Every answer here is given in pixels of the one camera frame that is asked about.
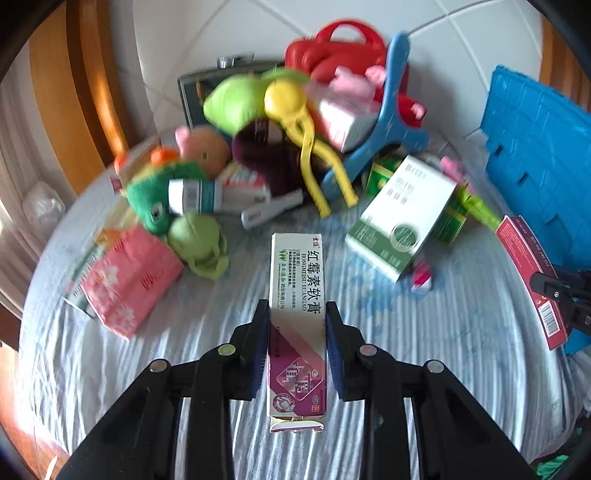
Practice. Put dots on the green white flat box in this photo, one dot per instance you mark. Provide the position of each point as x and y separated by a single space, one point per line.
87 267

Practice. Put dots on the maroon plush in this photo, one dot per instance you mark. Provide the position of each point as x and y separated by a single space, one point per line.
272 157

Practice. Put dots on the blue boomerang toy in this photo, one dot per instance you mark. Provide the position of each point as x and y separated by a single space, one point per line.
392 115

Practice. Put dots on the dark green box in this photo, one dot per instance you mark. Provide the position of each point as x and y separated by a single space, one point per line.
383 175

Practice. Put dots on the green cloth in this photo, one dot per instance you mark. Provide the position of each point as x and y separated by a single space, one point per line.
558 468

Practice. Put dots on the white curtain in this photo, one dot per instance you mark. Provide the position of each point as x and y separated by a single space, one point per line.
18 184

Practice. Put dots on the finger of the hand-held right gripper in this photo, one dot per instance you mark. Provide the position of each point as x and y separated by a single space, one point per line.
582 277
554 286

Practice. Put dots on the maroon box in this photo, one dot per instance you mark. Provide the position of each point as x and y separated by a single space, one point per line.
531 249

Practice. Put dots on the red toy suitcase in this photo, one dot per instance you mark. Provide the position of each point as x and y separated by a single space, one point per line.
323 50

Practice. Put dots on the wooden door frame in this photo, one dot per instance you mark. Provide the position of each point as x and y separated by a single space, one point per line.
547 55
74 92

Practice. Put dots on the dark metal box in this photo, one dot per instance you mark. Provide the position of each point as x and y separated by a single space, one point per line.
194 101

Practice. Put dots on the white orange box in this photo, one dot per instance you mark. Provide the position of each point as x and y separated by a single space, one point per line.
124 173

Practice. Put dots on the pink pig plush red dress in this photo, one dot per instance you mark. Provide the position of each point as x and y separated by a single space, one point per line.
355 85

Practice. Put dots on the white green medicine box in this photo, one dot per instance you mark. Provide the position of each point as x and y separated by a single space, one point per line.
401 217

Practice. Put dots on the light green plush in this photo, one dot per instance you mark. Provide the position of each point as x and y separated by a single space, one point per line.
235 104

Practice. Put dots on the white red striped box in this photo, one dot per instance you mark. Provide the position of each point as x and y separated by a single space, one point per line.
244 187

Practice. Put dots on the white purple ointment box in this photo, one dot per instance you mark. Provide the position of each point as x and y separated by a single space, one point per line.
298 286

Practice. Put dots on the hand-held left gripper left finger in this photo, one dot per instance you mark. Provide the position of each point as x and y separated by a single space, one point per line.
263 355

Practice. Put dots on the small tan pink-eared plush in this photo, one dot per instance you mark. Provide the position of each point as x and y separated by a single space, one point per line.
205 150

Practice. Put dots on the green plush with orange horns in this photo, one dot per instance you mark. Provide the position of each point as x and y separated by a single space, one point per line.
147 198

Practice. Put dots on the white pink medicine box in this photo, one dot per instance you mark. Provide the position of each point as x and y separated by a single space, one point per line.
344 120

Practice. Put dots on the small red white box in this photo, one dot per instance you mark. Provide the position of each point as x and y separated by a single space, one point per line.
422 277

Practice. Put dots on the pink tissue pack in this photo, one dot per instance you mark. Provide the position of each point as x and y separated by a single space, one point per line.
131 281

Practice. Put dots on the white plastic stick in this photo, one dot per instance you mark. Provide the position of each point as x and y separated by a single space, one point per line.
272 210

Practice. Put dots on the blue plastic crate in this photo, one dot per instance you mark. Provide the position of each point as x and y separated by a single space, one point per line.
531 138

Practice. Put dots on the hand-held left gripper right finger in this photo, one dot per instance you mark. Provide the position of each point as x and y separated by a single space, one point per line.
331 360

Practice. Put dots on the yellow plastic tongs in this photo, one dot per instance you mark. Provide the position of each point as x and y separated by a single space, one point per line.
284 99

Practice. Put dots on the green pink plastic packet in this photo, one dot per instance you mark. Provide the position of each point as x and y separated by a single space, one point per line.
475 210

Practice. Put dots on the clear plastic bag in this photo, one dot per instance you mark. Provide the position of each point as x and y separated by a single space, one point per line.
44 203

